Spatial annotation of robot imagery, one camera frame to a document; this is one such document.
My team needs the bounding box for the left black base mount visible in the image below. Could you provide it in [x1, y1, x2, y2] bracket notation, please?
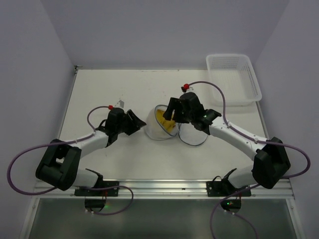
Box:
[73, 169, 119, 214]

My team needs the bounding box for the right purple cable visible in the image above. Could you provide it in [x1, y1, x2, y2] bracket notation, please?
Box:
[180, 81, 312, 239]

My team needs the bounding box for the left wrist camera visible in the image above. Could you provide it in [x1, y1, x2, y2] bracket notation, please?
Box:
[117, 100, 125, 108]

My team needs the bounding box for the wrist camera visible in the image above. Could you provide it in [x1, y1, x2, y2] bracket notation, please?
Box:
[181, 84, 195, 94]
[117, 100, 125, 108]

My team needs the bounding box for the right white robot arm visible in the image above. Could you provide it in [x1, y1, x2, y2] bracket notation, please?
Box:
[163, 92, 291, 195]

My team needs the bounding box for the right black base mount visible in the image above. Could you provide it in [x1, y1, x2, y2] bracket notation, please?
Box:
[206, 168, 251, 214]

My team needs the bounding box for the white mesh laundry bag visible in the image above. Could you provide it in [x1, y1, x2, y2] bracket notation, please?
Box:
[144, 105, 208, 146]

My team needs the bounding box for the white plastic basket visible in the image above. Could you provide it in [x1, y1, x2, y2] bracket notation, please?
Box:
[206, 54, 262, 107]

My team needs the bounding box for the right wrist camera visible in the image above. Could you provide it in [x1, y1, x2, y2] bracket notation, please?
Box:
[181, 84, 195, 94]

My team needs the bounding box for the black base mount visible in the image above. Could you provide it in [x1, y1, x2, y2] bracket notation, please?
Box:
[206, 168, 251, 214]
[73, 169, 119, 214]

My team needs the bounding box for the aluminium mounting rail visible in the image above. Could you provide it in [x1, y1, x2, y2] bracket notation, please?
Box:
[32, 178, 295, 200]

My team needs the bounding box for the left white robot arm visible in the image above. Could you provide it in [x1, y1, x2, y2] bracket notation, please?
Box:
[35, 108, 147, 191]

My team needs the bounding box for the yellow bra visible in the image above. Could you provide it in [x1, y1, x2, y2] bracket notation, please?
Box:
[156, 109, 176, 133]

